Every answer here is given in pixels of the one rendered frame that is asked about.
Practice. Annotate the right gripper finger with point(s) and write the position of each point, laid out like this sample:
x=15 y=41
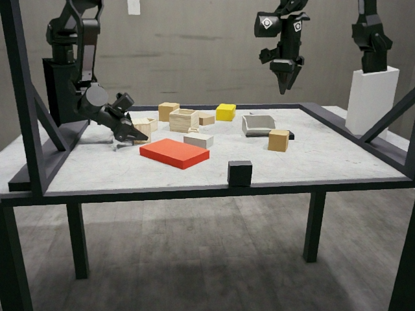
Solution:
x=295 y=74
x=283 y=80

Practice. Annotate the yellow rectangular block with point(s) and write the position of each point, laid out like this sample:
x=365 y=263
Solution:
x=225 y=112

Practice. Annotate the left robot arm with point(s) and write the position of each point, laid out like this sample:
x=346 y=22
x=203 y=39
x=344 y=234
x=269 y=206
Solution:
x=82 y=77

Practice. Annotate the tan cardboard cube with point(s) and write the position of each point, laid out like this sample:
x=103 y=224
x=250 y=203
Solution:
x=278 y=140
x=166 y=108

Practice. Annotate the red flat rectangular slab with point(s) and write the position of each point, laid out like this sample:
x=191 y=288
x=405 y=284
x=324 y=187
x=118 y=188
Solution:
x=174 y=153

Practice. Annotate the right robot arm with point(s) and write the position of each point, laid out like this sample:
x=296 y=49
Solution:
x=367 y=33

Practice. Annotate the tan rectangular box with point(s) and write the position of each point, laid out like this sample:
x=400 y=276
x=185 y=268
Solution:
x=206 y=119

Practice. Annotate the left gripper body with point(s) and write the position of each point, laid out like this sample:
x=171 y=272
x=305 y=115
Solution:
x=110 y=120

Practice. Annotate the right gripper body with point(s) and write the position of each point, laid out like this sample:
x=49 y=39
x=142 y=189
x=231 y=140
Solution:
x=289 y=51

